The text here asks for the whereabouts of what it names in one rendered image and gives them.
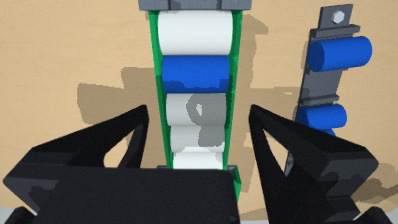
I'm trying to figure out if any grey ribbed rack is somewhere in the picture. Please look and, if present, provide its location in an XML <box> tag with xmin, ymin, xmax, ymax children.
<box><xmin>295</xmin><ymin>29</ymin><xmax>353</xmax><ymax>122</ymax></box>

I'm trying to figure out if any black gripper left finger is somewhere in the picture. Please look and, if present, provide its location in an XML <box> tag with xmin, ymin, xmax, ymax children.
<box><xmin>19</xmin><ymin>105</ymin><xmax>149</xmax><ymax>168</ymax></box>

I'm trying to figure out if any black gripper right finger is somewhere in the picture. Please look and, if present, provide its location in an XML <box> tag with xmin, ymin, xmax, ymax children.
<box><xmin>248</xmin><ymin>104</ymin><xmax>379</xmax><ymax>224</ymax></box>

